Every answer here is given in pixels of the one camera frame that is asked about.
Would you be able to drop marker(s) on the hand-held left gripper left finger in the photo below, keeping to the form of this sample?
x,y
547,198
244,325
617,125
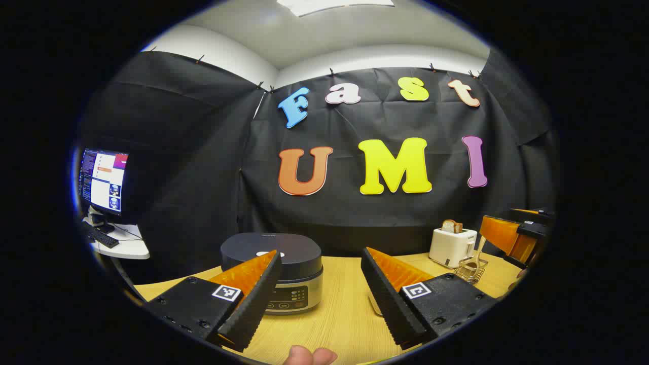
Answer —
x,y
253,304

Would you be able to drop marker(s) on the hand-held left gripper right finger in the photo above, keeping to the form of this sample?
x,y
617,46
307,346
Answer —
x,y
390,304

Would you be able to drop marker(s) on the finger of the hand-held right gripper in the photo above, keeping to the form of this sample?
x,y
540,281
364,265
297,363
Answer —
x,y
525,248
499,233

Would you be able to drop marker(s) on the wooden spoon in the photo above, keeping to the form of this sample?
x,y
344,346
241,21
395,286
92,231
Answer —
x,y
478,249

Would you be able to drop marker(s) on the black silver rice cooker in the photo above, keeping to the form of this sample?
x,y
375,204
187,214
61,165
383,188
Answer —
x,y
299,268

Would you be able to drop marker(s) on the toasted bread slice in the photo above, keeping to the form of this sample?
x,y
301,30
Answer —
x,y
451,226

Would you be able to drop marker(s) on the white toaster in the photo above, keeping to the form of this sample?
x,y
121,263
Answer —
x,y
448,247

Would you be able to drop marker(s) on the white side table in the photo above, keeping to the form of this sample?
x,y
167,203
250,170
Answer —
x,y
132,248

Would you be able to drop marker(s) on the black backdrop cloth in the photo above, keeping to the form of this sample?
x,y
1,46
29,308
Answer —
x,y
203,152

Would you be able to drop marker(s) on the black keyboard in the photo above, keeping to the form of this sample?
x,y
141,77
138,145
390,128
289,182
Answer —
x,y
101,237

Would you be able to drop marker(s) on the computer monitor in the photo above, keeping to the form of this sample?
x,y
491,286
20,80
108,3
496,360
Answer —
x,y
104,180

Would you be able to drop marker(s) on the ceiling light panel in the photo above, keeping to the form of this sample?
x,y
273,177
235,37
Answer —
x,y
329,5

